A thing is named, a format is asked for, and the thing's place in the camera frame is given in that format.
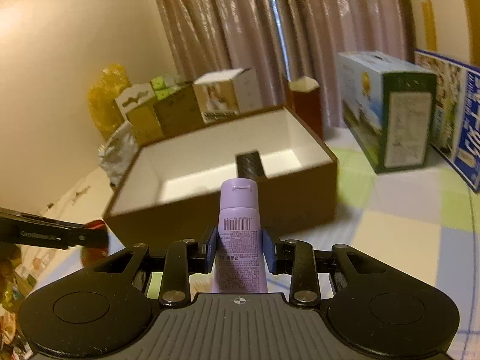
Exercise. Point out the yellow plastic bag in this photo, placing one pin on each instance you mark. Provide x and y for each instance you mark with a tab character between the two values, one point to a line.
102	96

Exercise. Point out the pink brown curtain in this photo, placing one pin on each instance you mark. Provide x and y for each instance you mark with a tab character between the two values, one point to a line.
284	39

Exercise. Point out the purple lotion tube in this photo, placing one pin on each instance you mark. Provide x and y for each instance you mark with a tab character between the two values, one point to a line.
239	261

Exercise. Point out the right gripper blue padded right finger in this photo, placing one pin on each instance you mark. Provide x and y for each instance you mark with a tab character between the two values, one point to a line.
270	241

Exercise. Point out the white yellow hang-tab box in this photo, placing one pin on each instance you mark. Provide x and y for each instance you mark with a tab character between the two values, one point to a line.
136	104

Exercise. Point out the dark red paper bag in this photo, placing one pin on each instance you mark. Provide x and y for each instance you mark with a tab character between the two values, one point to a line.
303	97

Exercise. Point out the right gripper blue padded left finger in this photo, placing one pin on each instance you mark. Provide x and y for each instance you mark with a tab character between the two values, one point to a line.
208	246

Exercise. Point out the blue white milk carton box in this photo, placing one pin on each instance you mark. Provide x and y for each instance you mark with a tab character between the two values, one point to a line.
455	131

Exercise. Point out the red snack packet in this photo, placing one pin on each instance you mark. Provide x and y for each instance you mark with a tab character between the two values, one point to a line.
97	245

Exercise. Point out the checkered bed sheet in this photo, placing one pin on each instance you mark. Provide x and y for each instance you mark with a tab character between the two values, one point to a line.
423	222

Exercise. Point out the white photo product box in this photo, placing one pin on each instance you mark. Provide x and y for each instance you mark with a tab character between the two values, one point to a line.
227	93

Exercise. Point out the black rectangular product box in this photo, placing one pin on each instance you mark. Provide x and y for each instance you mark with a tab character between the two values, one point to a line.
249	166

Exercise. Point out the green white small boxes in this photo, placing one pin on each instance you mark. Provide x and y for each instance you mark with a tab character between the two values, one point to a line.
166	85

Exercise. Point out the brown open cardboard box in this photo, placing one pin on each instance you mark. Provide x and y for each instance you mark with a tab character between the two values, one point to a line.
172	188

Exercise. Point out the brown corrugated cardboard box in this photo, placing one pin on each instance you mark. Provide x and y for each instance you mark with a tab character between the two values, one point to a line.
179	113

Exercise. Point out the green white milk carton box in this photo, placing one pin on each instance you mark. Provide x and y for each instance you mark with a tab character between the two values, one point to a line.
388	105

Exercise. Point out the yellow wooden stick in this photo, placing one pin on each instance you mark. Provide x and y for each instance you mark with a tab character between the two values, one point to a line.
429	25

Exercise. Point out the crumpled white plastic bag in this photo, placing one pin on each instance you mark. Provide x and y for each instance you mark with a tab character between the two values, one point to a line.
117	153

